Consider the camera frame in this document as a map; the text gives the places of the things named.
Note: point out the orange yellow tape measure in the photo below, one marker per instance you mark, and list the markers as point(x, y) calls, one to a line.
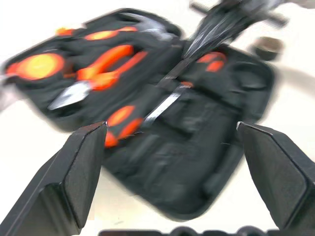
point(37, 66)

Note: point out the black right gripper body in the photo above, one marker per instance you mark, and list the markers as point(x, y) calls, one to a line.
point(246, 7)

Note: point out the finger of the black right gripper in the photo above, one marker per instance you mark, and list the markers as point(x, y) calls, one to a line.
point(226, 32)
point(199, 34)

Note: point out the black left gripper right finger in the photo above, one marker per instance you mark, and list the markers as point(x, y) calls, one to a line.
point(280, 177)

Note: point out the black plastic hard case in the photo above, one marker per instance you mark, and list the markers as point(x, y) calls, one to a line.
point(187, 152)

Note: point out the black tape roll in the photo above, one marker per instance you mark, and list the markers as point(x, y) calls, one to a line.
point(268, 48)

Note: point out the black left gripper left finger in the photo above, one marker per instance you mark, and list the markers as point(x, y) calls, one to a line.
point(61, 186)

